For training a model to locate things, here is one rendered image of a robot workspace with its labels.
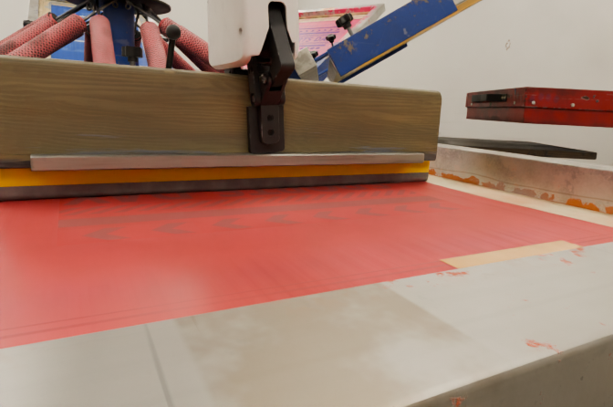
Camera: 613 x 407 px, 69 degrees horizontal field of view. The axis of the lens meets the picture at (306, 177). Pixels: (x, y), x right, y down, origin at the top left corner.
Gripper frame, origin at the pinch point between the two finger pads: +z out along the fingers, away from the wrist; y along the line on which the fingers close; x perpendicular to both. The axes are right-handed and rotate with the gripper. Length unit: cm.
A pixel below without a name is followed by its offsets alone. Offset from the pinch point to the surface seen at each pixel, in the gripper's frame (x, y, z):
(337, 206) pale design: 3.0, 8.4, 5.8
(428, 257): 1.2, 20.3, 5.7
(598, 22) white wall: 203, -86, -30
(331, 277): -5.1, 20.8, 5.1
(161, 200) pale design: -9.2, 2.6, 4.8
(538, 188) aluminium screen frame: 24.3, 10.8, 6.6
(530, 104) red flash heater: 87, -35, 2
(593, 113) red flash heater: 100, -27, 5
